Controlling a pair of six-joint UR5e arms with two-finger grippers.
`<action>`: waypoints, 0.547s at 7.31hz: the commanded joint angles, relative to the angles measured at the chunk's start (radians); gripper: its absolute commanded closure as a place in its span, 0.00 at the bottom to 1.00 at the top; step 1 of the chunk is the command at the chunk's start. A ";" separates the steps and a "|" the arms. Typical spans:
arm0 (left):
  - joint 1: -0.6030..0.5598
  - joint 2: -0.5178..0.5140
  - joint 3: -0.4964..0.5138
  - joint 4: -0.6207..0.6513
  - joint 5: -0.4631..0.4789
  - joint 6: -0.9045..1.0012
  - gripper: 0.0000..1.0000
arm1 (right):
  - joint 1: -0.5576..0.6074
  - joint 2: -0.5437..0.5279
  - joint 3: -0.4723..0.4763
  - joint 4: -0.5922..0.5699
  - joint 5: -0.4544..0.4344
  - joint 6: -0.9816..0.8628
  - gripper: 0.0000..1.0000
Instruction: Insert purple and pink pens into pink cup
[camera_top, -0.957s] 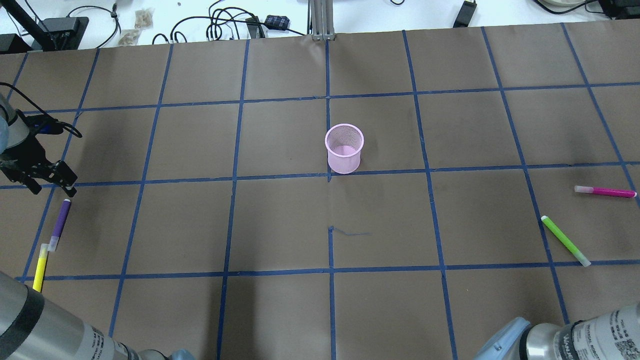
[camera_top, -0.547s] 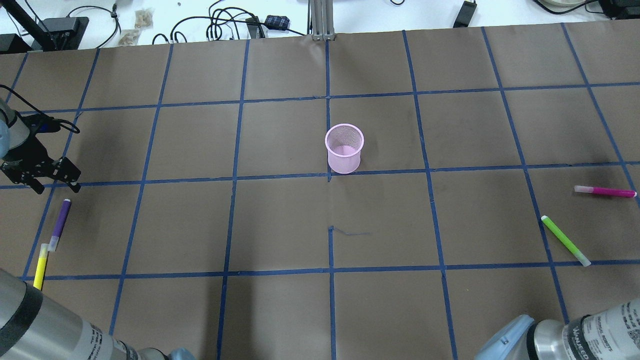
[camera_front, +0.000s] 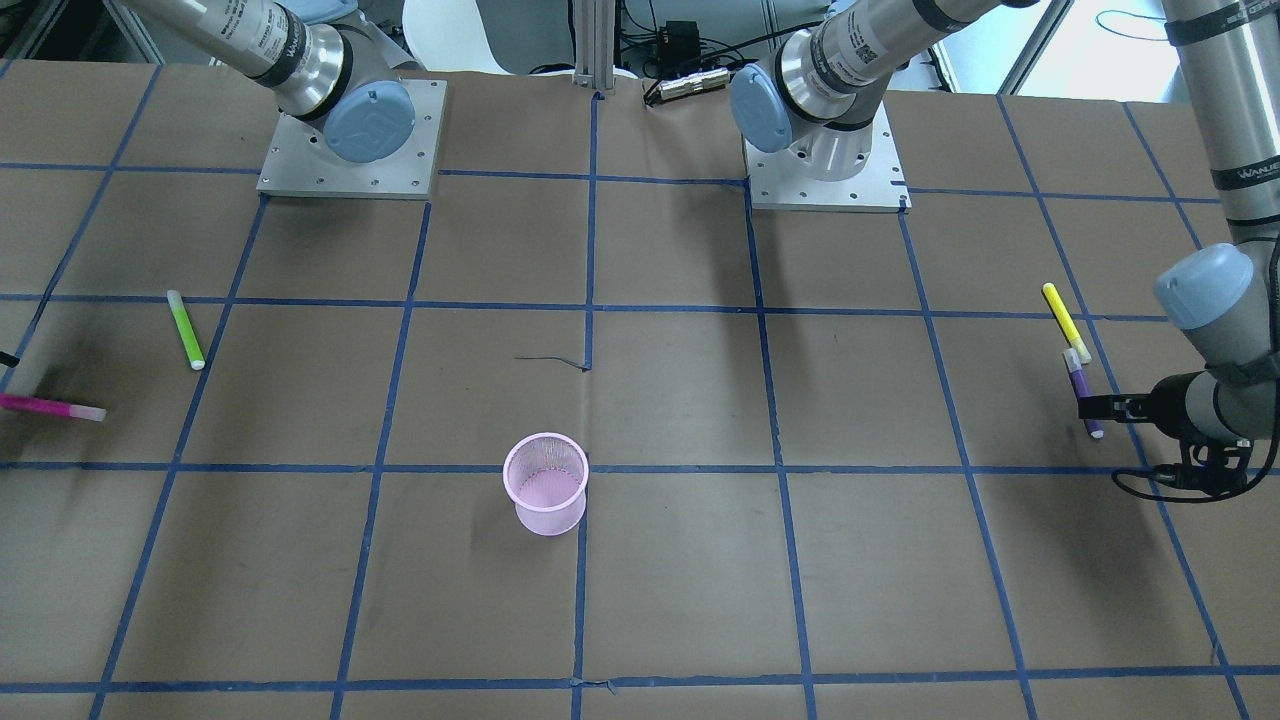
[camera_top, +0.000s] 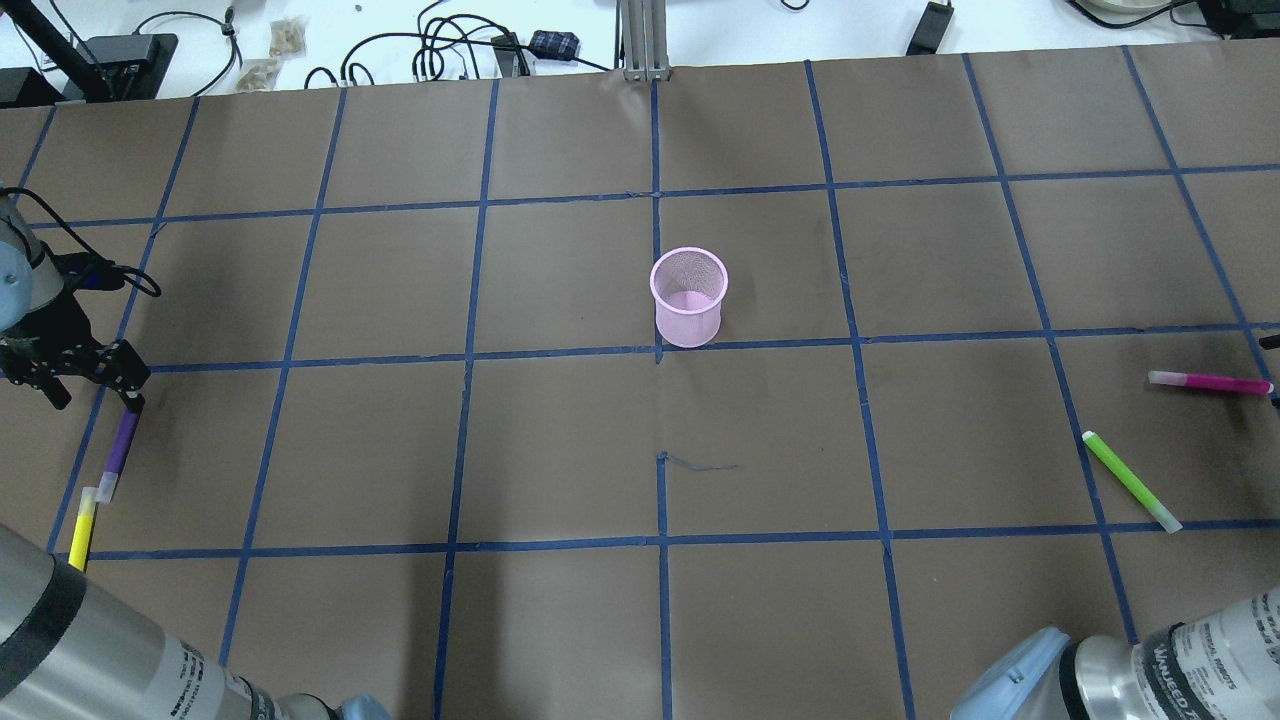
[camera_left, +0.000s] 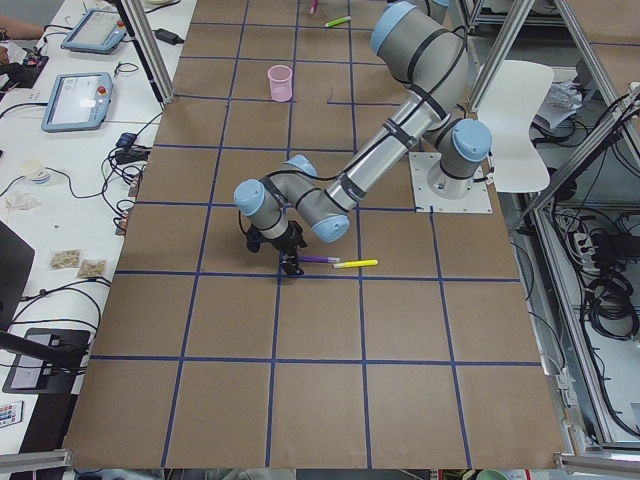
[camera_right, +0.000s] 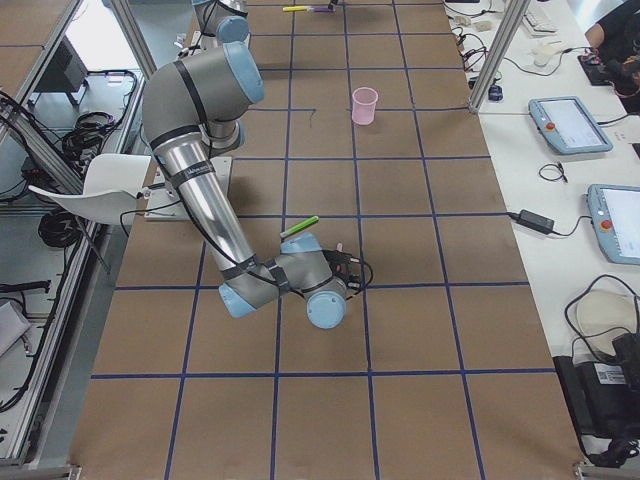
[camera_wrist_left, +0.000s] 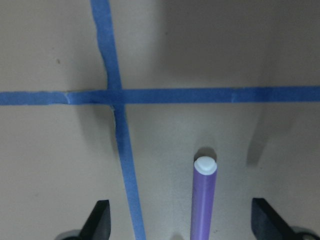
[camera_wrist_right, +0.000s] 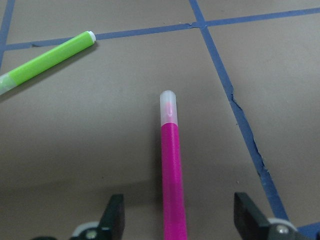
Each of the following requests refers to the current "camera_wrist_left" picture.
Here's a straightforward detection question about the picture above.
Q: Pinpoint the purple highlighter pen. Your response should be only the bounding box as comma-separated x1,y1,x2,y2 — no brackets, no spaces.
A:
190,156,218,240

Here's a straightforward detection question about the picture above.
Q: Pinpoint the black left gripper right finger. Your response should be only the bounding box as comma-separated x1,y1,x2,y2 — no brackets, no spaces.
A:
251,198,296,240

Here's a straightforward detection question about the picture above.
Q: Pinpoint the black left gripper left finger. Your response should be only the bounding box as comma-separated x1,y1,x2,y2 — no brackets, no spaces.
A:
76,200,111,240

